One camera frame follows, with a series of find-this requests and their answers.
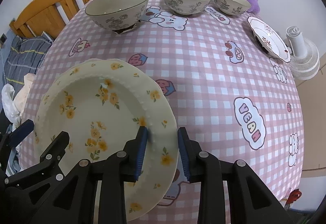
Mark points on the white red-rimmed plate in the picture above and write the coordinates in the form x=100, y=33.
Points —
x=269, y=39

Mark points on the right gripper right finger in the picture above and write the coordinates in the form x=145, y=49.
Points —
x=250, y=200

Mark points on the scalloped yellow flower plate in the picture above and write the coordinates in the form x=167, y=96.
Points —
x=93, y=60

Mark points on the pink checked tablecloth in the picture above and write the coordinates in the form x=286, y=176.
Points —
x=235, y=100

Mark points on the beige wooden door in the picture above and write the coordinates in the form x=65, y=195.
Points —
x=312, y=98

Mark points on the white plastic bag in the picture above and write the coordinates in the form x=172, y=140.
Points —
x=11, y=110

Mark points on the blue plaid pillow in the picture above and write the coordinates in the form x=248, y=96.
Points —
x=25, y=56

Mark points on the white floor fan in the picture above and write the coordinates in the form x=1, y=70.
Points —
x=305, y=61

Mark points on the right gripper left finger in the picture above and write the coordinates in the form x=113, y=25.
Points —
x=73, y=199

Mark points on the large cream floral plate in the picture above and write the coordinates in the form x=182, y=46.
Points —
x=101, y=105

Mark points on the wall power socket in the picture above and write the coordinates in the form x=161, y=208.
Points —
x=3, y=39

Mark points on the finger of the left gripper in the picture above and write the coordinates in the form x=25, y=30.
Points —
x=53, y=154
x=20, y=133

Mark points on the small grey floral bowl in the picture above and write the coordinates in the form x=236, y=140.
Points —
x=233, y=7

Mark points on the large grey floral bowl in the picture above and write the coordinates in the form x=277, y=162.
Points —
x=116, y=15

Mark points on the red white paper bag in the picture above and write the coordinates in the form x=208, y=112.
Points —
x=290, y=198

